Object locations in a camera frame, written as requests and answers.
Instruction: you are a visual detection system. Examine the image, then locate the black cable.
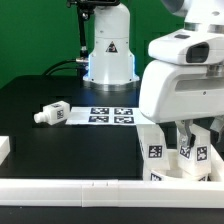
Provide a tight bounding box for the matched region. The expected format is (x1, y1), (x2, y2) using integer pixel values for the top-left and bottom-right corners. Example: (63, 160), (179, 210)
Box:
(41, 59), (88, 78)

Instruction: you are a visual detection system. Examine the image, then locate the white obstacle fence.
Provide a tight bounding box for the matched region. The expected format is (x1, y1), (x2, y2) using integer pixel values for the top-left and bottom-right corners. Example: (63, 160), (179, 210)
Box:
(0, 150), (224, 208)

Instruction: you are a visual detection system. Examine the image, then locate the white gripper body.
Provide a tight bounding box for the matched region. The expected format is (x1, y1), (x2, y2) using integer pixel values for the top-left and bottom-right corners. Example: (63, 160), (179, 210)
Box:
(139, 60), (224, 123)

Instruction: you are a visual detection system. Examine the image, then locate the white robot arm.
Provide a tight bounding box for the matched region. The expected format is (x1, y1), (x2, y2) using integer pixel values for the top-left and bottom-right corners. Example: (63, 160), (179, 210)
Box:
(83, 0), (224, 147)

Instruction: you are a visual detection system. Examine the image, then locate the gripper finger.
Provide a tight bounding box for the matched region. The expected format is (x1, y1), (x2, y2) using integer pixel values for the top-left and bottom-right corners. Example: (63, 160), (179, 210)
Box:
(210, 115), (224, 142)
(175, 120), (193, 148)

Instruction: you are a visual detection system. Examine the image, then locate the white paper marker sheet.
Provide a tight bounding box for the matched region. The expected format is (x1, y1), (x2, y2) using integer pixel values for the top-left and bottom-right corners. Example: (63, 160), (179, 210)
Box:
(66, 107), (152, 126)

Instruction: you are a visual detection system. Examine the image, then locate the white block left edge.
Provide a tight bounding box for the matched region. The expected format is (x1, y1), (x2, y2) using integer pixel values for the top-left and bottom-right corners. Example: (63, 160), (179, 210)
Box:
(0, 136), (10, 165)

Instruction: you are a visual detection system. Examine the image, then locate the white round stool seat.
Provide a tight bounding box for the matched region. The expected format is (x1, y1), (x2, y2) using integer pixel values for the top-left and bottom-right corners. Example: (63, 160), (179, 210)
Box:
(142, 149), (208, 181)

